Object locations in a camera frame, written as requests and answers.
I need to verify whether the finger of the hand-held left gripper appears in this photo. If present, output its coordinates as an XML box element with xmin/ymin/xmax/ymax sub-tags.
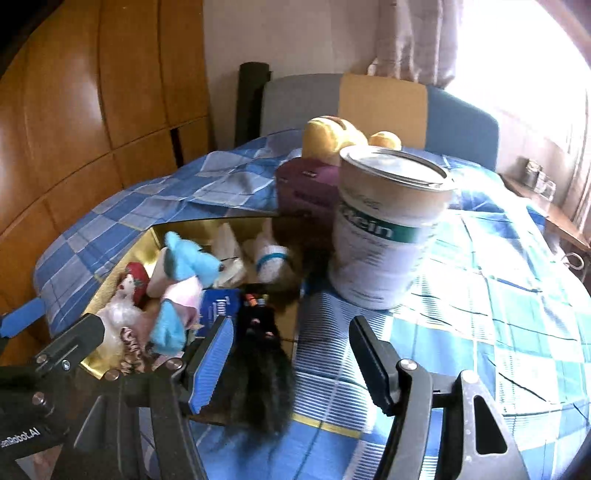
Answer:
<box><xmin>0</xmin><ymin>314</ymin><xmax>106</xmax><ymax>407</ymax></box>
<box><xmin>0</xmin><ymin>298</ymin><xmax>45</xmax><ymax>337</ymax></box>

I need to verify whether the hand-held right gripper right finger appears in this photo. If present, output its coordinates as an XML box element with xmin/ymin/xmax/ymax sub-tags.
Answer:
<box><xmin>349</xmin><ymin>316</ymin><xmax>530</xmax><ymax>480</ymax></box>

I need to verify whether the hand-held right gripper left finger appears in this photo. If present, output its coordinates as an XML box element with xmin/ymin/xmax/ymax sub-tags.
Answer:
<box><xmin>69</xmin><ymin>316</ymin><xmax>234</xmax><ymax>480</ymax></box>

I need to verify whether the clear plastic bag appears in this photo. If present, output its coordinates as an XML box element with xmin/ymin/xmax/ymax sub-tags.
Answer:
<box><xmin>95</xmin><ymin>300</ymin><xmax>144</xmax><ymax>352</ymax></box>

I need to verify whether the black beaded wig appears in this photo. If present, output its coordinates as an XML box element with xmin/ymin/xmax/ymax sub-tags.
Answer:
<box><xmin>226</xmin><ymin>293</ymin><xmax>298</xmax><ymax>437</ymax></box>

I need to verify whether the gold gift box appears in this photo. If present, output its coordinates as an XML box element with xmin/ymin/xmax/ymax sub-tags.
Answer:
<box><xmin>78</xmin><ymin>217</ymin><xmax>333</xmax><ymax>425</ymax></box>

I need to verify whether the blue tissue pack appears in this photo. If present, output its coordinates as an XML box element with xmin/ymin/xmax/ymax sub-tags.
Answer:
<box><xmin>196</xmin><ymin>288</ymin><xmax>241</xmax><ymax>337</ymax></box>

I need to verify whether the brown hair scrunchie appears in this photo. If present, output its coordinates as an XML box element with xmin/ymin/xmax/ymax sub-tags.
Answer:
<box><xmin>120</xmin><ymin>325</ymin><xmax>155</xmax><ymax>370</ymax></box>

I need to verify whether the pink face mask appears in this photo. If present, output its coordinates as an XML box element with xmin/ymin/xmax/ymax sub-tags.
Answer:
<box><xmin>159</xmin><ymin>277</ymin><xmax>204</xmax><ymax>324</ymax></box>

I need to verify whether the red fuzzy sock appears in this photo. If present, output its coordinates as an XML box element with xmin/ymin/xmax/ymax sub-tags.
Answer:
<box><xmin>117</xmin><ymin>261</ymin><xmax>151</xmax><ymax>305</ymax></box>

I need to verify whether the blue plush toy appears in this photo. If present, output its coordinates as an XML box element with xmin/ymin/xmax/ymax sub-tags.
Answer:
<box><xmin>150</xmin><ymin>231</ymin><xmax>227</xmax><ymax>356</ymax></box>

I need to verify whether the white metal tin can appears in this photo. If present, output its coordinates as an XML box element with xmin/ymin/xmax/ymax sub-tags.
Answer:
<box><xmin>328</xmin><ymin>145</ymin><xmax>455</xmax><ymax>310</ymax></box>

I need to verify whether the white knitted sock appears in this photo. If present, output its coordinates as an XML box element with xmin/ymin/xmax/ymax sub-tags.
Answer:
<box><xmin>242</xmin><ymin>231</ymin><xmax>294</xmax><ymax>284</ymax></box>

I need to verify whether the beige cloth doll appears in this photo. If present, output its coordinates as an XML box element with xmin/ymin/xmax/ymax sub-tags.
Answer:
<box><xmin>212</xmin><ymin>222</ymin><xmax>247</xmax><ymax>287</ymax></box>

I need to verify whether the maroon box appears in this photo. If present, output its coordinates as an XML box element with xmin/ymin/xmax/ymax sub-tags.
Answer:
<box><xmin>276</xmin><ymin>157</ymin><xmax>342</xmax><ymax>217</ymax></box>

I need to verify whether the brown wooden wardrobe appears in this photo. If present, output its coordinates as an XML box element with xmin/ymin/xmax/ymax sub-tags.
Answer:
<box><xmin>0</xmin><ymin>0</ymin><xmax>215</xmax><ymax>365</ymax></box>

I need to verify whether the yellow giraffe plush toy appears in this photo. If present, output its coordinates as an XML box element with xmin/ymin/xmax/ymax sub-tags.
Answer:
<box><xmin>302</xmin><ymin>115</ymin><xmax>402</xmax><ymax>167</ymax></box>

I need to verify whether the wooden desk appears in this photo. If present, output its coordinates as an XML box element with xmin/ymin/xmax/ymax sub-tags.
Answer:
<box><xmin>501</xmin><ymin>173</ymin><xmax>591</xmax><ymax>252</ymax></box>

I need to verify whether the clear desk organizer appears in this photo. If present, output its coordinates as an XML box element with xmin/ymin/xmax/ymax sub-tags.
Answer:
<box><xmin>524</xmin><ymin>159</ymin><xmax>557</xmax><ymax>201</ymax></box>

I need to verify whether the black rolled mat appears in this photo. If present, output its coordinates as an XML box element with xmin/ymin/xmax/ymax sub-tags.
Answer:
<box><xmin>235</xmin><ymin>62</ymin><xmax>272</xmax><ymax>147</ymax></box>

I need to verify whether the pink patterned curtain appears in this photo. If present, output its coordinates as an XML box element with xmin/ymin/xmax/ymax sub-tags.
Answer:
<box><xmin>570</xmin><ymin>152</ymin><xmax>591</xmax><ymax>241</ymax></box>
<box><xmin>369</xmin><ymin>0</ymin><xmax>460</xmax><ymax>88</ymax></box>

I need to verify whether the grey yellow blue headboard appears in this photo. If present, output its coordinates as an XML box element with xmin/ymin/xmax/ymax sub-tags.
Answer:
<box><xmin>261</xmin><ymin>73</ymin><xmax>499</xmax><ymax>171</ymax></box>

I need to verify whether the window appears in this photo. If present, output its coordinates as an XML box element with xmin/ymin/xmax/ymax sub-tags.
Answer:
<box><xmin>443</xmin><ymin>0</ymin><xmax>591</xmax><ymax>139</ymax></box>

